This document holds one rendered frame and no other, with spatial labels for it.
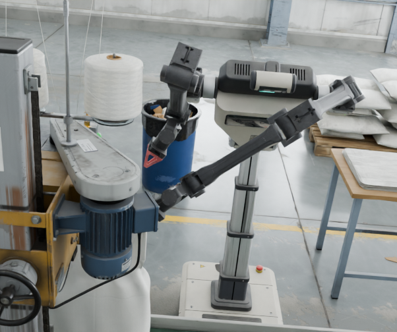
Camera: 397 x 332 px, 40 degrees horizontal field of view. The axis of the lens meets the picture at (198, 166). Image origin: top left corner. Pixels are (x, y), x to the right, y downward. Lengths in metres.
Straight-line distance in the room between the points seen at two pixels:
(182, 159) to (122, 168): 2.68
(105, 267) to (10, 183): 0.37
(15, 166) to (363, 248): 3.02
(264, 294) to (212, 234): 1.01
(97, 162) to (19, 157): 0.24
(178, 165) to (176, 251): 0.82
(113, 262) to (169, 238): 2.20
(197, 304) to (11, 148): 1.67
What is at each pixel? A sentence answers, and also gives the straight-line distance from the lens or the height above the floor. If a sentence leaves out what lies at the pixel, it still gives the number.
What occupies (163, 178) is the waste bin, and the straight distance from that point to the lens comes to 4.22.
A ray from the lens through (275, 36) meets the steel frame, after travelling 9.48.
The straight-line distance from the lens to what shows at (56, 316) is 2.17.
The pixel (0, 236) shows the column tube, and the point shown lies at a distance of 1.54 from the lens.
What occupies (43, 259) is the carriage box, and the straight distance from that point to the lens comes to 1.54.
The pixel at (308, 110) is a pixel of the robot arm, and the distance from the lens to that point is 1.71.
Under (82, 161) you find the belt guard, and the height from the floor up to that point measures 1.42.
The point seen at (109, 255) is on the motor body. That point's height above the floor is 1.17.
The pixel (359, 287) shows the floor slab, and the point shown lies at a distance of 3.64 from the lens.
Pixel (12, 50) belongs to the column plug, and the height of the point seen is 1.76.
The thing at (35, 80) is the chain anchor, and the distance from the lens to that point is 1.36.
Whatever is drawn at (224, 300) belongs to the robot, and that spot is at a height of 0.30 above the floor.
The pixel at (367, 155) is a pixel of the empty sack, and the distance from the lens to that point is 3.50.
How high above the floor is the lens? 2.09
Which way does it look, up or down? 26 degrees down
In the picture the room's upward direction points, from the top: 5 degrees clockwise
